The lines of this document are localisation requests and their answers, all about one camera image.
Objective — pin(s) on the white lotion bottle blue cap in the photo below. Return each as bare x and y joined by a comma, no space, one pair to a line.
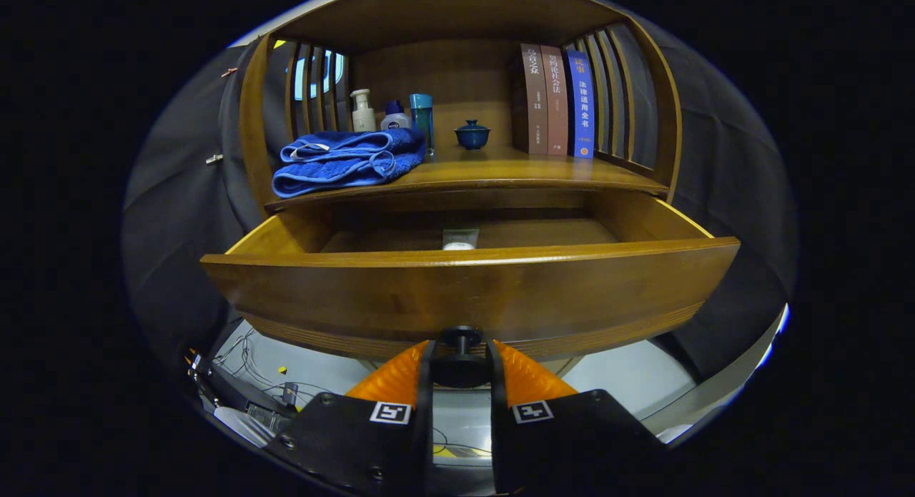
394,119

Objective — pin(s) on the white pump bottle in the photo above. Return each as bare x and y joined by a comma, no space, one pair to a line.
363,118

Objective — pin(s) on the blue folded towel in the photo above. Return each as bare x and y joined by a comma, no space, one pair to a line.
343,164

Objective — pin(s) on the clear teal bottle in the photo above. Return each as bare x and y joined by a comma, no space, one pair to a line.
422,118

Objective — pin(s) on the blue book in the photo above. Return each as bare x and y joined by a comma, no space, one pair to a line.
582,104

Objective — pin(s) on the white green tube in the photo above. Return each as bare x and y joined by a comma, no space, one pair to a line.
460,238

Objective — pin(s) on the wooden countertop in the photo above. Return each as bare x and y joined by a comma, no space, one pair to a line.
486,169

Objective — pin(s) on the blue lidded teacup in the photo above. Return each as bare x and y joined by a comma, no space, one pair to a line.
472,136

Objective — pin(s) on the reddish brown book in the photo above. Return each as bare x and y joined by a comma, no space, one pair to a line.
555,104

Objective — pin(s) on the dark floor equipment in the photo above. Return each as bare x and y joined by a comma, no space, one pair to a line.
236,393

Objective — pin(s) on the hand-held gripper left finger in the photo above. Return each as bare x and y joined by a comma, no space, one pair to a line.
357,440

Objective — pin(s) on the dark brown book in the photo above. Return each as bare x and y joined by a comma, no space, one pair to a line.
533,104

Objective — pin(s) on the wooden cabinet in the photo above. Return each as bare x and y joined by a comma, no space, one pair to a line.
443,75

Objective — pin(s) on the wooden drawer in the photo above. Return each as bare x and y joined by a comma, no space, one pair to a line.
472,297

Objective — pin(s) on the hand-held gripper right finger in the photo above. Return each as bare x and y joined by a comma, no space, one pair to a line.
565,440

